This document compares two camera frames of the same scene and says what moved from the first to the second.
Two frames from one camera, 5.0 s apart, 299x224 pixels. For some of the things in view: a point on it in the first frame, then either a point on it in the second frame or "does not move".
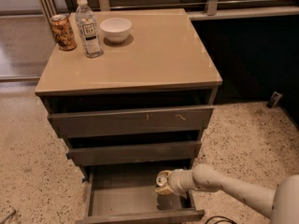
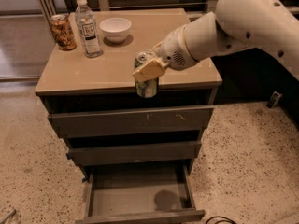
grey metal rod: x=7 y=217 does not move
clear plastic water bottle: x=88 y=28 does not move
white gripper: x=177 y=181 -> x=173 y=50
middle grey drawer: x=128 y=153 does not move
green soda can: x=162 y=181 -> x=148 y=88
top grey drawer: x=81 y=124 does not move
